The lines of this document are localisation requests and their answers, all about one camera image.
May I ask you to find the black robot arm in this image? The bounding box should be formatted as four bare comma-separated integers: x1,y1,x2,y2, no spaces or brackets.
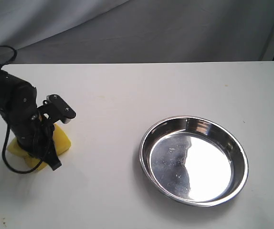
0,70,61,174

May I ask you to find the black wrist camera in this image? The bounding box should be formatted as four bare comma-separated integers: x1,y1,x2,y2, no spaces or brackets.
38,94,76,125

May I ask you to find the yellow sponge block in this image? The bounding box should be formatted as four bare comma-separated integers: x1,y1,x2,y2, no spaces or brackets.
7,124,71,168

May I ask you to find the grey backdrop cloth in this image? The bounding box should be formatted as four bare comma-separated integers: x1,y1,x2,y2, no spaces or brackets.
0,0,274,63

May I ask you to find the round stainless steel dish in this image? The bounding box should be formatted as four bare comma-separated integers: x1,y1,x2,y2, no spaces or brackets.
139,116,249,208

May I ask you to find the black cable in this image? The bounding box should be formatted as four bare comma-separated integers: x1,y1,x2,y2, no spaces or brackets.
0,45,54,174

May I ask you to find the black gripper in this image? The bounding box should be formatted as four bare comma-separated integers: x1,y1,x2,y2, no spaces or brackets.
7,104,62,171

